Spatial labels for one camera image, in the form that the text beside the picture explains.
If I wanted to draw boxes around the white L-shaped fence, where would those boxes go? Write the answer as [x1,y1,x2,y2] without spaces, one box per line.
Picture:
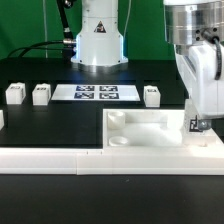
[0,142,224,175]

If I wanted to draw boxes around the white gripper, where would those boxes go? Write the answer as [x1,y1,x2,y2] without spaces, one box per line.
[175,43,224,131]

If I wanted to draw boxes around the white sheet with markers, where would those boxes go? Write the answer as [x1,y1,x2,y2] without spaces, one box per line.
[52,84,140,101]

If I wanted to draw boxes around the black cable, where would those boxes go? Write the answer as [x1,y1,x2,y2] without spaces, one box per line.
[6,38,78,59]

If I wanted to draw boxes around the white block at left edge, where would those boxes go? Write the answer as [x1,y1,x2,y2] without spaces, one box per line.
[0,110,4,130]

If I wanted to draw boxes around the white square table top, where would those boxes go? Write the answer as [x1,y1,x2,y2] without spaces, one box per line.
[103,109,222,147]

